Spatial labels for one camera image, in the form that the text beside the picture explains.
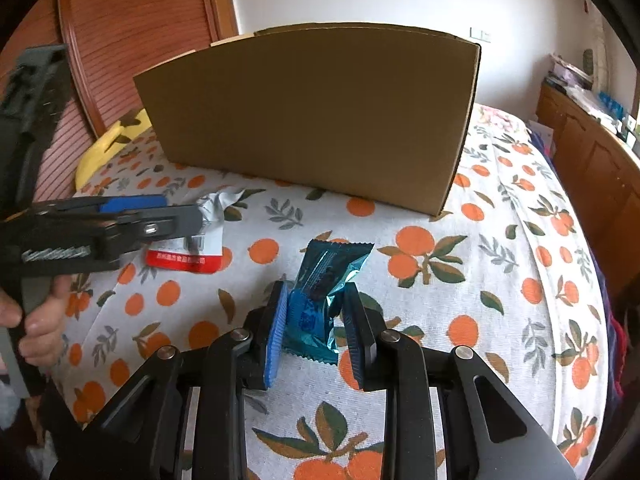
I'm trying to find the wooden window cabinet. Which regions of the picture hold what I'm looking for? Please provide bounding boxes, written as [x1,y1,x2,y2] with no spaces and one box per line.
[536,84,639,297]

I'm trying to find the white wall switch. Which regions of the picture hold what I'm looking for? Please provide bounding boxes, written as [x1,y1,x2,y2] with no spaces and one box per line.
[469,26,491,42]

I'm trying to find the orange print bed sheet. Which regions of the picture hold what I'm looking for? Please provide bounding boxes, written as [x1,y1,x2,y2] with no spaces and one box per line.
[54,106,608,478]

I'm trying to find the yellow plush toy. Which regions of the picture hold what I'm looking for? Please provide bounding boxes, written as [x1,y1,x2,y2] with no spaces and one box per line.
[75,108,151,191]

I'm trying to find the red wooden wardrobe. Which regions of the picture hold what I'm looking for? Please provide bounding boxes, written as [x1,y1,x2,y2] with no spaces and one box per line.
[1,0,238,200]

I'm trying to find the brown cardboard box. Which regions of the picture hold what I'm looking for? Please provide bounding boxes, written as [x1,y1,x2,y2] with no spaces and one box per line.
[134,23,482,216]

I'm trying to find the blue teal snack packet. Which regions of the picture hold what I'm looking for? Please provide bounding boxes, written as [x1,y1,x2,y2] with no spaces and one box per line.
[283,240,373,365]

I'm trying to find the window curtain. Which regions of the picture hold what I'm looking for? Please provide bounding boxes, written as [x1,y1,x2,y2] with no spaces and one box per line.
[585,0,608,93]

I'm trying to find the person's left hand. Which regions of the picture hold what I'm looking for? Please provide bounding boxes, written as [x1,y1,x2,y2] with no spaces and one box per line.
[18,275,72,367]

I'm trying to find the silver red snack packet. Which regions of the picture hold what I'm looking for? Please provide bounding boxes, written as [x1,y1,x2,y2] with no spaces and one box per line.
[144,188,244,274]

